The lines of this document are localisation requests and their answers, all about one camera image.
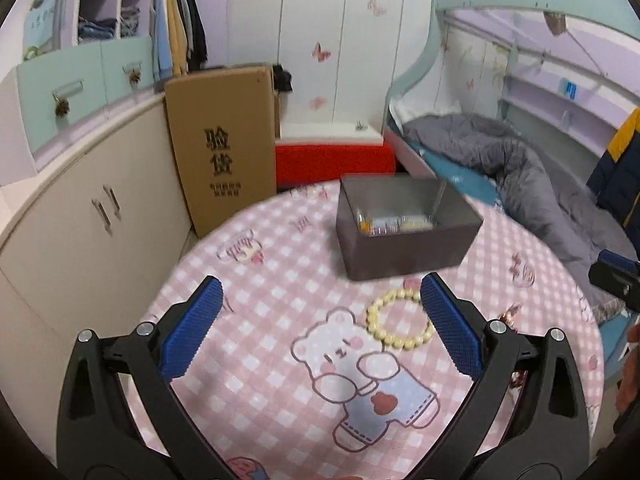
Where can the hanging clothes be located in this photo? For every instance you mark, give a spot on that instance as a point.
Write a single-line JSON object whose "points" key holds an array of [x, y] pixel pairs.
{"points": [[178, 38]]}

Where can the yellow navy jacket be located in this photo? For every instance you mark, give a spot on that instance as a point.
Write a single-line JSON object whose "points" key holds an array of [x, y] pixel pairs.
{"points": [[616, 179]]}

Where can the brown cardboard box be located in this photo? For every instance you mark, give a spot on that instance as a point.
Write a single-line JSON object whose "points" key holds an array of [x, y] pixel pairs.
{"points": [[222, 125]]}

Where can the grey metal tin box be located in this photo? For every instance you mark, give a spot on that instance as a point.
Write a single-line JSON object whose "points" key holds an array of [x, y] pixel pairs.
{"points": [[394, 226]]}

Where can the person's right hand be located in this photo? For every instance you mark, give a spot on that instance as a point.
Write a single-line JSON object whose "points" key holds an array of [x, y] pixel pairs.
{"points": [[629, 386]]}

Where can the beige low cabinet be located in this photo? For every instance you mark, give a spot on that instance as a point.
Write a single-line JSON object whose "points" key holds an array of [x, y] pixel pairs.
{"points": [[90, 245]]}

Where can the white wardrobe with butterflies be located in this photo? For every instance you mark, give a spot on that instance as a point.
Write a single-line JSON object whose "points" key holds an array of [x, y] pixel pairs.
{"points": [[343, 55]]}

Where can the grey duvet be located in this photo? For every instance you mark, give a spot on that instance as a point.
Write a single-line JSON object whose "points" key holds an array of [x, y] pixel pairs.
{"points": [[535, 191]]}

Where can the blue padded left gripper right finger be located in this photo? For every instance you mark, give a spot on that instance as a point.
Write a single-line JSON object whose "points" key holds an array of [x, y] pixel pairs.
{"points": [[525, 415]]}

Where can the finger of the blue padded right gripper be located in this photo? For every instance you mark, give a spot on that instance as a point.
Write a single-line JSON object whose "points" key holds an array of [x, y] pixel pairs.
{"points": [[618, 261]]}

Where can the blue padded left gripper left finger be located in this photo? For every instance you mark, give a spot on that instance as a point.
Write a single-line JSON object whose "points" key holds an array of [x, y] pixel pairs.
{"points": [[118, 416]]}

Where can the red storage bench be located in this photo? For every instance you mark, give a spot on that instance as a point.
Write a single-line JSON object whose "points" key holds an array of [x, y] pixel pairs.
{"points": [[312, 153]]}

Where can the teal bed sheet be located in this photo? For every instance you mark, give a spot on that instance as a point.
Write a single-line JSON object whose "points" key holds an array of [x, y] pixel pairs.
{"points": [[465, 180]]}

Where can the teal drawer stair unit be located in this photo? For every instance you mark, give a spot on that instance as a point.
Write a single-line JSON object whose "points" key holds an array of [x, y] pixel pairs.
{"points": [[50, 102]]}

